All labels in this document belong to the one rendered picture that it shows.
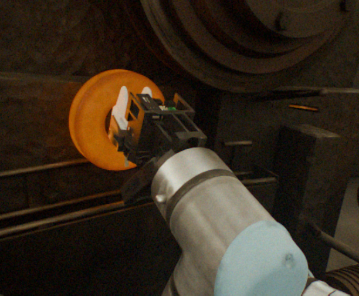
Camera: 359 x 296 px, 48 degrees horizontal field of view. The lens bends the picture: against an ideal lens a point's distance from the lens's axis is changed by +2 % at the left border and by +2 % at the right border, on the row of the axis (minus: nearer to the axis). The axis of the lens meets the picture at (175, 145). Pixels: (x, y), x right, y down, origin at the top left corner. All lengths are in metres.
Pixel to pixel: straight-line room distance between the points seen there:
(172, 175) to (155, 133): 0.08
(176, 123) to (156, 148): 0.04
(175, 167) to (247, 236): 0.11
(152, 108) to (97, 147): 0.15
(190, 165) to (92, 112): 0.22
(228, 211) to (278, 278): 0.07
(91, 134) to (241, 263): 0.33
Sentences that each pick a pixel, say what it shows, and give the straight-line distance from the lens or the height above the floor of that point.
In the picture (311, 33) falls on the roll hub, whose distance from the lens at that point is 0.65.
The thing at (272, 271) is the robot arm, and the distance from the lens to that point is 0.35.
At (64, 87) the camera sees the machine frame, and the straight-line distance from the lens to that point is 0.65.
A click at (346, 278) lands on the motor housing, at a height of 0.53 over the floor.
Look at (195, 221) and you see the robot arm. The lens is 0.38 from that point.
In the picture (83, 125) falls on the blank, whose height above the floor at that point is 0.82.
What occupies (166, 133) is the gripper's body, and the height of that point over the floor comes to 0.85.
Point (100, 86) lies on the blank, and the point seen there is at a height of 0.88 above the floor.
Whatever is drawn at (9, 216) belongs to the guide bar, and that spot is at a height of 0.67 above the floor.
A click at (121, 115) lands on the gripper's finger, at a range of 0.57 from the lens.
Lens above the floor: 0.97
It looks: 17 degrees down
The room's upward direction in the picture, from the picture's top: 7 degrees clockwise
